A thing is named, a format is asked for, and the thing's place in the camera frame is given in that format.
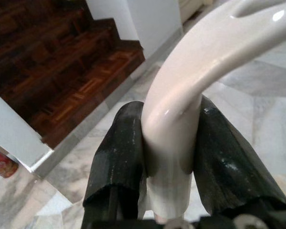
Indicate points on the white wall pillar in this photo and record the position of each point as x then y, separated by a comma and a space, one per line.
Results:
16, 133

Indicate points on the red printed tin can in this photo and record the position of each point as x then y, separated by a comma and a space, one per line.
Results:
1, 164

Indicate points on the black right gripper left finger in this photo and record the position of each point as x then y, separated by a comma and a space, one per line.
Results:
116, 152

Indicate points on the dark wooden parquet staircase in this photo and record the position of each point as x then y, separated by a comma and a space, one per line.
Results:
57, 62

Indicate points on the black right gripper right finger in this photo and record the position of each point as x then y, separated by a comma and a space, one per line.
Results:
228, 155

